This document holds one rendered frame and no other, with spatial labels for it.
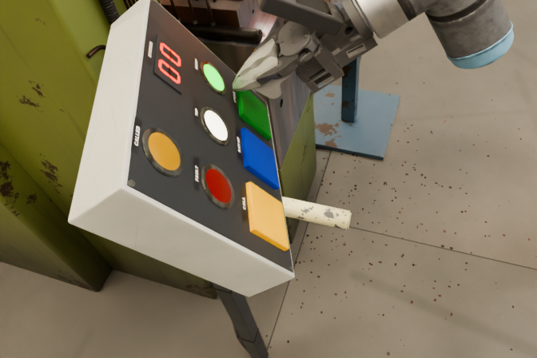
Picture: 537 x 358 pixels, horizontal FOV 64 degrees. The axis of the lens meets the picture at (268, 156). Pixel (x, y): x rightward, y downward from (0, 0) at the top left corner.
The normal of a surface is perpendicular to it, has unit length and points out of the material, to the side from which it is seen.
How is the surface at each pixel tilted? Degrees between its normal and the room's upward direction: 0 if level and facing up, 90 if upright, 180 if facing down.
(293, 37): 30
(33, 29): 90
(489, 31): 80
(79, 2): 90
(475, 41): 95
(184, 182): 60
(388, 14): 88
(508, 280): 0
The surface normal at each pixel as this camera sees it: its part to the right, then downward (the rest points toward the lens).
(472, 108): -0.12, -0.63
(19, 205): 0.94, 0.18
